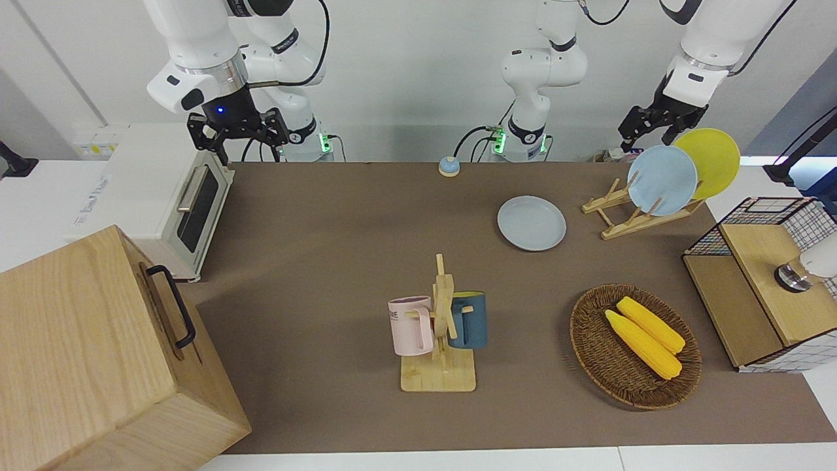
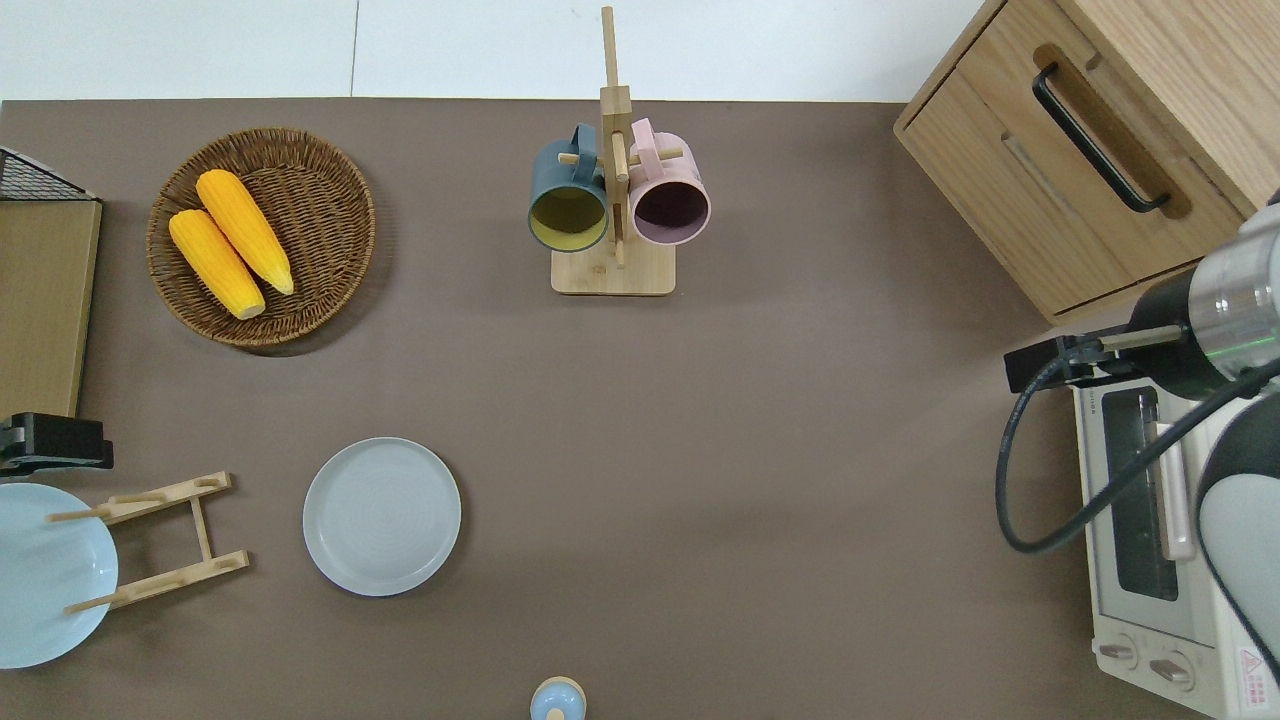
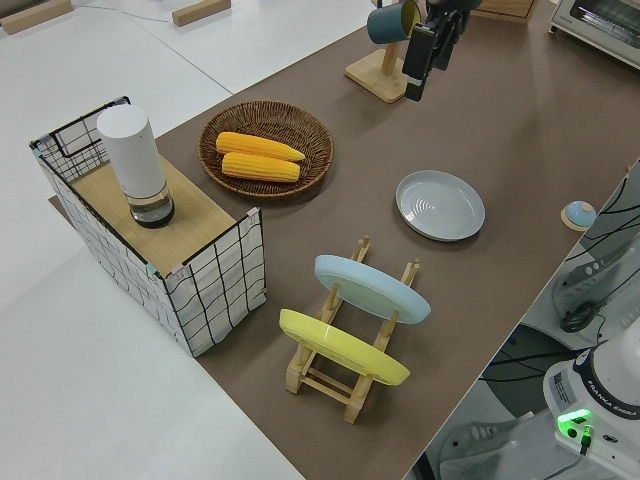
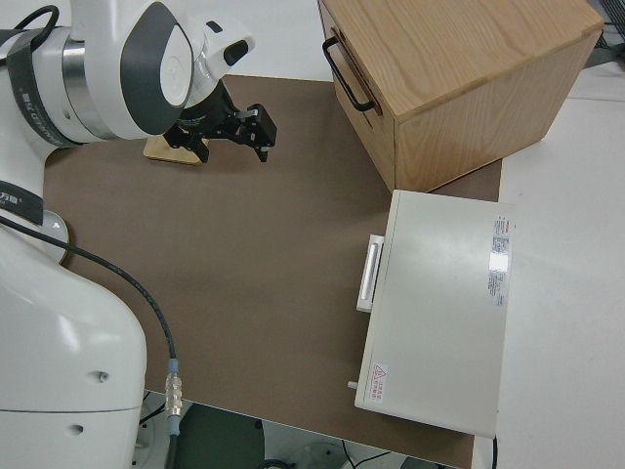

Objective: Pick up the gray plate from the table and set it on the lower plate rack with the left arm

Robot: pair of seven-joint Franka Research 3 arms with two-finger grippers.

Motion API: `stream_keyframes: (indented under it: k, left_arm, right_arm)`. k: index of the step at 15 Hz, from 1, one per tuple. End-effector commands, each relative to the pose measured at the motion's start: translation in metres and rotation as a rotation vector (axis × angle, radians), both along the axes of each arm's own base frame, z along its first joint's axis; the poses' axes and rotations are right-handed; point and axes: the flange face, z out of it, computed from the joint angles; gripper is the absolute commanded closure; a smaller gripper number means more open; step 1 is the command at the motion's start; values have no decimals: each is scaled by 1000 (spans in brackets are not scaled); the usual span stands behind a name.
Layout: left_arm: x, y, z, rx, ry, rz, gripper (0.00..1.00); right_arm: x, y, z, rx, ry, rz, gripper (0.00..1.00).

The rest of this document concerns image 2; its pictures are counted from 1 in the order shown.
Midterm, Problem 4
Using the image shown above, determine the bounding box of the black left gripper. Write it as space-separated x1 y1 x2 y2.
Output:
0 412 115 477

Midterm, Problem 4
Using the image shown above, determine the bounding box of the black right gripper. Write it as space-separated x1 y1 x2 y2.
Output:
1004 333 1137 394

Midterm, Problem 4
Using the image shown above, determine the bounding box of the light blue plate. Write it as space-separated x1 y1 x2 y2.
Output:
0 483 120 670

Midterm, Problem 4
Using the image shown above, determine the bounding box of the wooden plate rack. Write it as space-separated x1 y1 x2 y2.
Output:
47 472 251 615

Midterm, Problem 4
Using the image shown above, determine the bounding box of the gray round plate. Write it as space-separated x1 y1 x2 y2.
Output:
302 437 463 598

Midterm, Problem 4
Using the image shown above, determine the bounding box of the wooden drawer cabinet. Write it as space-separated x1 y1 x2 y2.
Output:
893 0 1280 323

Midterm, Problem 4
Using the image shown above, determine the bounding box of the yellow corn cob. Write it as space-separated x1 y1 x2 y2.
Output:
168 209 267 321
196 169 295 296

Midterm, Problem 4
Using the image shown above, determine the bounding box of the white toaster oven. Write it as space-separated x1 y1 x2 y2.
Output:
1070 383 1280 720

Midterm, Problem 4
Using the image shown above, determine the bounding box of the brown table mat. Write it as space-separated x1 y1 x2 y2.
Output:
0 98 1280 720

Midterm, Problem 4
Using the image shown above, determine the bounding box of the round wicker basket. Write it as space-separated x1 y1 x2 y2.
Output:
146 127 377 348

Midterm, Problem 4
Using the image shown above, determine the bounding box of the pink mug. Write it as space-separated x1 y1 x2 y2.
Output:
628 118 712 247

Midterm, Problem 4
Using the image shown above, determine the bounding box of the wooden mug tree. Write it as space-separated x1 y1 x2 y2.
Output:
551 6 686 297

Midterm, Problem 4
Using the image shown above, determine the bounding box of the dark teal mug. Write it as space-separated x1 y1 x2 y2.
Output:
528 124 609 253

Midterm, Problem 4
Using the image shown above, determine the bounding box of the small blue round bottle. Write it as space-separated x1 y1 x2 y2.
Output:
530 677 587 720

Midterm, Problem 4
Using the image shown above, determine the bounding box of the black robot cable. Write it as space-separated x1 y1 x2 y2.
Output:
995 352 1280 556

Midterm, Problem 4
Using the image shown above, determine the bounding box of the white toaster oven door handle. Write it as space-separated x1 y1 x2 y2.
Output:
1154 420 1198 562

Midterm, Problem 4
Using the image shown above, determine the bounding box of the black drawer handle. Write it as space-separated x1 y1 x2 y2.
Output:
1032 62 1172 214

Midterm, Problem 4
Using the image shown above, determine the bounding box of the black wire basket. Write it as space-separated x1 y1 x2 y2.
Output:
0 147 97 202

